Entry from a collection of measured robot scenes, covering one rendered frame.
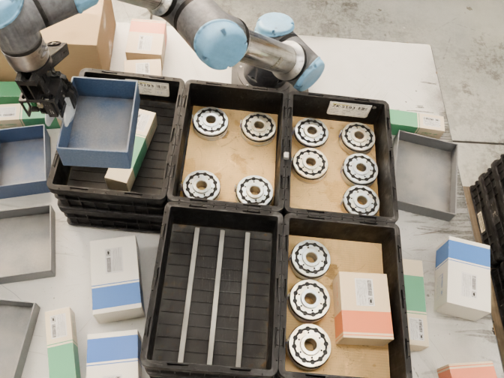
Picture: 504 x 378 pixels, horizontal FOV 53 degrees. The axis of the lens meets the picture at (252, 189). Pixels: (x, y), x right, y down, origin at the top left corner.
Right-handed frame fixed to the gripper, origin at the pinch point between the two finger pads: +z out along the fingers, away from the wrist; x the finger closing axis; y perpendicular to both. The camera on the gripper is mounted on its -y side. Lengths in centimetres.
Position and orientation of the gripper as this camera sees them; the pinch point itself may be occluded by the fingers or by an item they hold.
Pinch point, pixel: (66, 115)
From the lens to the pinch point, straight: 122.3
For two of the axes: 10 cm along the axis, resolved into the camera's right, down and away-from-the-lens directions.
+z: 0.0, 4.8, 8.7
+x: 10.0, 0.3, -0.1
